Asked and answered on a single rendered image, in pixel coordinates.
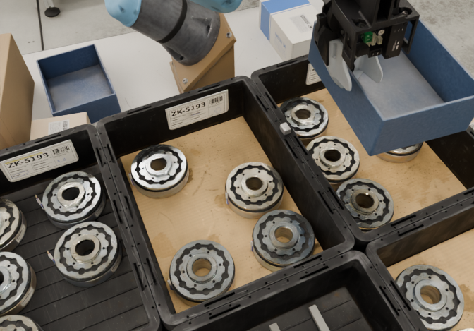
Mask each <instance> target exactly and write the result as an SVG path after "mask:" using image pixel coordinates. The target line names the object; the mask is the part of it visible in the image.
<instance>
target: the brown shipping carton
mask: <svg viewBox="0 0 474 331"><path fill-rule="evenodd" d="M34 88H35V82H34V80H33V78H32V76H31V74H30V72H29V69H28V67H27V65H26V63H25V61H24V59H23V57H22V55H21V53H20V50H19V48H18V46H17V44H16V42H15V40H14V38H13V36H12V34H11V33H5V34H0V150H3V149H5V148H9V147H12V146H14V145H18V144H21V143H25V142H28V141H30V130H31V121H32V106H33V97H34Z"/></svg>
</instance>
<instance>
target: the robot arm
mask: <svg viewBox="0 0 474 331"><path fill-rule="evenodd" d="M104 1H105V6H106V9H107V12H108V13H109V15H110V16H111V17H113V18H115V19H117V20H118V21H120V22H121V23H122V24H123V25H125V26H126V27H130V28H132V29H134V30H136V31H138V32H139V33H141V34H143V35H145V36H147V37H148V38H150V39H152V40H154V41H156V42H158V43H160V45H161V46H163V48H165V50H166V51H167V52H168V53H169V54H170V55H171V56H172V58H173V59H174V60H176V61H177V62H179V63H181V64H183V65H185V66H192V65H194V64H196V63H198V62H199V61H201V60H202V59H203V58H205V57H206V56H207V54H208V53H209V51H210V50H211V48H212V47H213V46H214V43H215V42H216V40H217V37H218V34H219V29H220V17H219V13H230V12H233V11H235V10H236V9H237V8H238V7H239V6H240V4H241V2H242V0H104ZM322 1H323V2H324V5H323V7H322V12H321V13H318V14H317V15H316V17H317V22H316V25H315V29H314V41H315V45H316V47H317V49H318V51H319V53H320V56H321V57H322V60H323V62H324V64H325V66H326V67H327V70H328V72H329V74H330V76H331V77H332V79H333V81H334V82H335V83H336V84H337V85H338V86H339V87H340V88H345V89H346V90H347V91H351V87H352V83H351V77H350V75H349V72H348V68H347V66H348V67H349V68H350V70H351V71H352V72H353V74H354V76H355V77H356V78H357V79H358V78H359V77H360V76H361V74H362V73H365V74H366V75H367V76H369V77H370V78H371V79H372V80H374V81H375V82H376V83H380V82H381V81H382V76H383V72H382V68H381V66H380V64H379V60H378V57H377V56H379V55H382V56H383V57H384V59H389V58H392V57H395V56H398V55H399V54H400V51H401V48H402V49H403V50H404V51H405V53H406V54H409V53H410V50H411V45H412V42H413V38H414V35H415V31H416V28H417V25H418V21H419V17H420V14H419V13H418V12H417V11H416V10H415V9H414V8H413V6H412V5H411V4H410V3H409V2H408V0H322ZM218 12H219V13H218ZM408 21H410V22H411V24H412V25H413V26H412V29H411V33H410V37H409V39H408V41H407V39H406V38H405V37H404V36H405V33H406V28H407V24H408Z"/></svg>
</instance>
